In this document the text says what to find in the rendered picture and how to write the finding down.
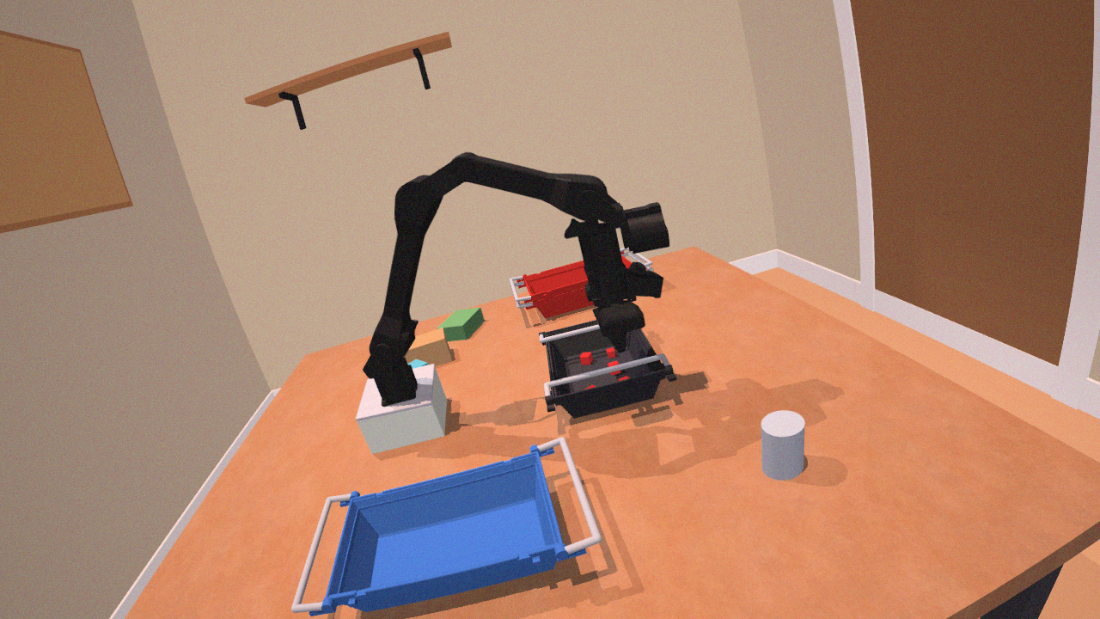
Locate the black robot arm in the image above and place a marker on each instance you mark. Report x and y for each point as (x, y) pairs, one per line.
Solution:
(582, 196)

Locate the green rectangular block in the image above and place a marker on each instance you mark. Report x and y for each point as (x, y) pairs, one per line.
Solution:
(462, 323)

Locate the orange cube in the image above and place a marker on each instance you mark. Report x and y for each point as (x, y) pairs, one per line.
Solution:
(431, 347)

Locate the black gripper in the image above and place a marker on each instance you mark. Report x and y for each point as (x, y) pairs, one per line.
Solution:
(615, 316)

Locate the grey cylinder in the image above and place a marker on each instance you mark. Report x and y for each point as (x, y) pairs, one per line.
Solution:
(782, 443)

